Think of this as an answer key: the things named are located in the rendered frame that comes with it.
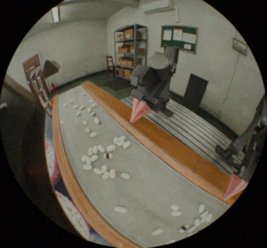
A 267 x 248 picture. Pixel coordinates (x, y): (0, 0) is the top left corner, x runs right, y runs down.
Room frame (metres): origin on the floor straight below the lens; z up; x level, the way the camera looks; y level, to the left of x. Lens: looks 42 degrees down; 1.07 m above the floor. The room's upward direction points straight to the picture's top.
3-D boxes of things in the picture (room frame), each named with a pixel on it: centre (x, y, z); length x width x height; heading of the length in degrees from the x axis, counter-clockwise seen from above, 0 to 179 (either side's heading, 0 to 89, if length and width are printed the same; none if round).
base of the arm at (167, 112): (0.51, -0.21, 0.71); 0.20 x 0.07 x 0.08; 40
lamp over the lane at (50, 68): (0.49, 0.54, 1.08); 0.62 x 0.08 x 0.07; 43
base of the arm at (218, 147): (0.05, -0.59, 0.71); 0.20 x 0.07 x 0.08; 40
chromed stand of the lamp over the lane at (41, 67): (0.44, 0.60, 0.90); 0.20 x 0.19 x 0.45; 43
